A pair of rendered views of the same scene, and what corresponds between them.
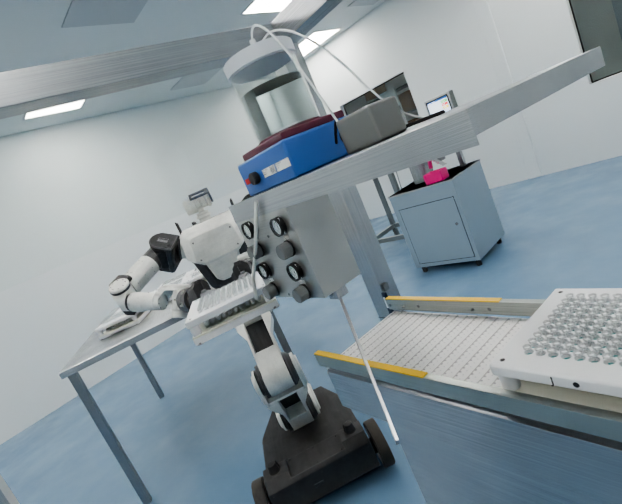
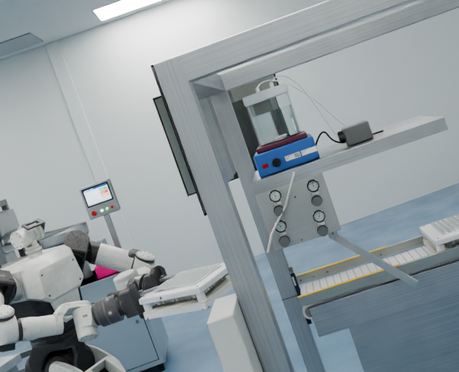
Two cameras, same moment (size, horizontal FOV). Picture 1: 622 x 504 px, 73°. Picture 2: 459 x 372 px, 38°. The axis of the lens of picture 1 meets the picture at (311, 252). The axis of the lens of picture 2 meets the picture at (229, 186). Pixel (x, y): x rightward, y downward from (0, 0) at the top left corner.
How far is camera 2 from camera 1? 183 cm
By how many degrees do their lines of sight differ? 51
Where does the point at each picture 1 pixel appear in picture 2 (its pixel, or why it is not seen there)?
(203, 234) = (51, 266)
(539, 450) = not seen: outside the picture
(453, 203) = not seen: hidden behind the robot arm
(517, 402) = (453, 250)
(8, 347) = not seen: outside the picture
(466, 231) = (148, 329)
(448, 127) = (437, 123)
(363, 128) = (363, 131)
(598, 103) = (197, 215)
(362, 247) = not seen: hidden behind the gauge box
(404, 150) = (415, 133)
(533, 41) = (131, 150)
